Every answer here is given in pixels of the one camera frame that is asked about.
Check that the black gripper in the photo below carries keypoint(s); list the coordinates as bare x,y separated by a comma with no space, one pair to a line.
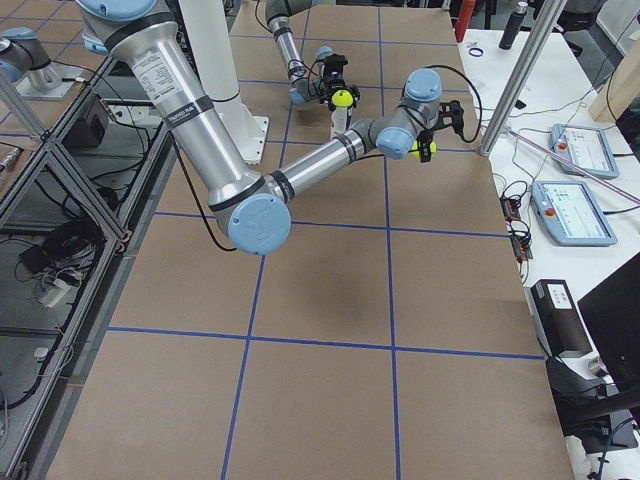
425,138
336,83

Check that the yellow Wilson tennis ball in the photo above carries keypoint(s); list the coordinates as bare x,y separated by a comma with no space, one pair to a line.
342,99

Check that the clear tennis ball can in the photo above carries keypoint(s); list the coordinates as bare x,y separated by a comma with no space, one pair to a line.
340,119

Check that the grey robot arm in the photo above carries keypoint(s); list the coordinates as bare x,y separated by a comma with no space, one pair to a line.
251,209
305,80

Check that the metal reacher grabber stick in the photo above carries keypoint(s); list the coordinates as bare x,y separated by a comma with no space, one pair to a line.
558,158

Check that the black water bottle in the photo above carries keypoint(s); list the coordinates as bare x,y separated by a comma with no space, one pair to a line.
513,25

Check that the near blue teach pendant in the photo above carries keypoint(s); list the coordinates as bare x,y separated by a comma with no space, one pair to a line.
570,214

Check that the blue teach pendant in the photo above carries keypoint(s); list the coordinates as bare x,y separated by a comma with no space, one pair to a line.
586,147
570,214

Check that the far blue teach pendant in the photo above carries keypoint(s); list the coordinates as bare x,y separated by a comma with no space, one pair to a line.
586,147

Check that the black box with label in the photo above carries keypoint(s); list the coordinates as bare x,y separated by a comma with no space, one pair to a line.
562,329

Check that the black monitor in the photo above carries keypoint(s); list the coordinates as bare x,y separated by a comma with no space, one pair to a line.
610,312

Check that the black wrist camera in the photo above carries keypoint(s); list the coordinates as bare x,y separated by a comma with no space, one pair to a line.
451,115
334,64

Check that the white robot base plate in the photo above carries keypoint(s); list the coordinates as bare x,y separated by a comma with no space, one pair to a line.
252,131

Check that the aluminium frame post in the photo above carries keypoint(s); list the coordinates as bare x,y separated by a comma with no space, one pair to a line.
523,67

